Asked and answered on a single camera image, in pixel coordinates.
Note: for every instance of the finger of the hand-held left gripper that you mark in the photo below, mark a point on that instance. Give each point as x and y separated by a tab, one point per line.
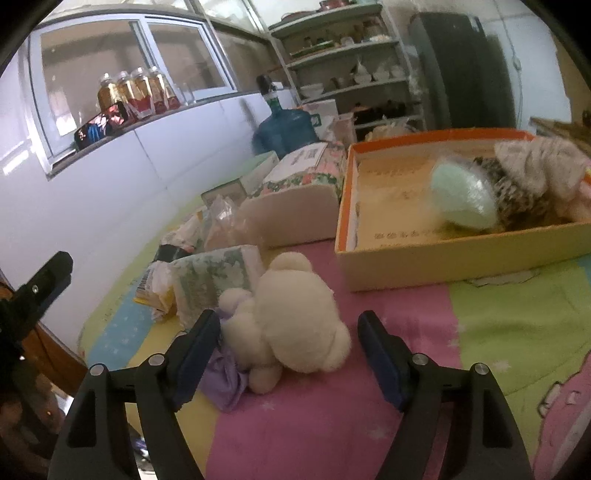
46	277

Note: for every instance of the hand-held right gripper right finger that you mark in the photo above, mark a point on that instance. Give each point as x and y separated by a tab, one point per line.
383	360

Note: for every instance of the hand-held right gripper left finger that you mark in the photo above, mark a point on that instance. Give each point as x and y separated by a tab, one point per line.
196	360

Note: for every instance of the purple doll dress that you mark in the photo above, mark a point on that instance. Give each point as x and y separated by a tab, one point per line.
226	378

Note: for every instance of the green floral tissue pack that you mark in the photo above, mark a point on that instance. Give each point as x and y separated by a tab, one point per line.
207	277

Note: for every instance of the cream teddy bear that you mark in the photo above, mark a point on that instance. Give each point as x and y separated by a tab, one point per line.
295	323

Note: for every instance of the orange-rimmed cardboard box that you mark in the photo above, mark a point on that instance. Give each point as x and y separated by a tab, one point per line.
415	267

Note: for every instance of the clear bag of pink cloth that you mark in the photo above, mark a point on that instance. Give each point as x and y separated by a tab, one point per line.
226	230

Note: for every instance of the mint green soft pouch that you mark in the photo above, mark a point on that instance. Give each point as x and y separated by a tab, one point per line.
461	194

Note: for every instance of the leopard print cloth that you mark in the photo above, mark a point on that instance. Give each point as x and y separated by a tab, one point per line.
512	198

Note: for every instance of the yellow snack packet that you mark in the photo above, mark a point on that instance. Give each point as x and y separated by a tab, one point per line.
154	302

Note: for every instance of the printed pastel blanket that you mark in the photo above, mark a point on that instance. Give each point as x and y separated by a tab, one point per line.
323	429

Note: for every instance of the smartphone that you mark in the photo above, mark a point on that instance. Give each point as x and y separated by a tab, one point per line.
99	127

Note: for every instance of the green and white carton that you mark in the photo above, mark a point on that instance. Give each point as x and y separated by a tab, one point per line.
228	189

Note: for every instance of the pink floral tissue pack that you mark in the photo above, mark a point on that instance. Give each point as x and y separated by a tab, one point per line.
291	212

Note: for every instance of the sliding window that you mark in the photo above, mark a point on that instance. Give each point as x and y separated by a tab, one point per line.
92	55

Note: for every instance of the clear drinking glass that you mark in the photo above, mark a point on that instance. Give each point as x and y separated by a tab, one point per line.
187	94

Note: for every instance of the plastic bag of food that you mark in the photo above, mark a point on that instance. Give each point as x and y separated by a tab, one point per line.
388	129

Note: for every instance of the blue water jug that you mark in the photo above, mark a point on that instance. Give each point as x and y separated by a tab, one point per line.
286	131

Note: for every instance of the white paper carton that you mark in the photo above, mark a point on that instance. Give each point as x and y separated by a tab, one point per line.
323	110

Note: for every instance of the stacked white bowls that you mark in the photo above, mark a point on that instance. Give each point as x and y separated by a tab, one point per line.
311	90

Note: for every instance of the black water pump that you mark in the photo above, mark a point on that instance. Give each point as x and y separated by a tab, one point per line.
265	85

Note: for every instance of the dark refrigerator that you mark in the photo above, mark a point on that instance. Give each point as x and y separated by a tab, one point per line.
461	69

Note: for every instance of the grey metal shelf rack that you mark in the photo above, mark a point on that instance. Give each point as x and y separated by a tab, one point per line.
341	46

